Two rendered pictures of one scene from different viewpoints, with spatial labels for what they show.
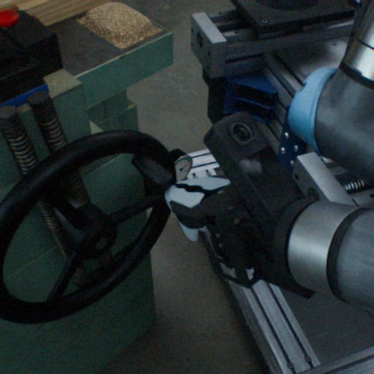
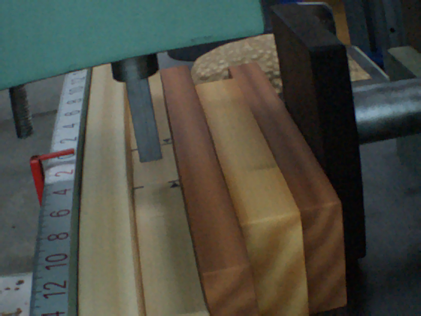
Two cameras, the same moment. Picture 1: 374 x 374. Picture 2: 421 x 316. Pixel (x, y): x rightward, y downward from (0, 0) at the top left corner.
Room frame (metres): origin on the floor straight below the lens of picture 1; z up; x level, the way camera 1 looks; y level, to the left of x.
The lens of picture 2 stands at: (0.36, 0.60, 1.08)
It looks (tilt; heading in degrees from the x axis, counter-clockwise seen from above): 21 degrees down; 310
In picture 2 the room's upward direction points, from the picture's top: 10 degrees counter-clockwise
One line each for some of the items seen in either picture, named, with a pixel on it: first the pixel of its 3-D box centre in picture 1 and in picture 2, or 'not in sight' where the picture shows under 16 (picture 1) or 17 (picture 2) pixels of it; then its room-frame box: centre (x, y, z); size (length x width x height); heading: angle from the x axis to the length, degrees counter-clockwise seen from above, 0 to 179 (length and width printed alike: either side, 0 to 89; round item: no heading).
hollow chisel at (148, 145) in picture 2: not in sight; (140, 98); (0.61, 0.35, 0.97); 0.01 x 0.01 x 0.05; 43
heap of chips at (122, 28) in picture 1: (117, 17); (271, 56); (0.71, 0.11, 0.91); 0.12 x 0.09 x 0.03; 43
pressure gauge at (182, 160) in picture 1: (174, 168); not in sight; (0.63, 0.02, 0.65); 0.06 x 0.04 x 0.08; 133
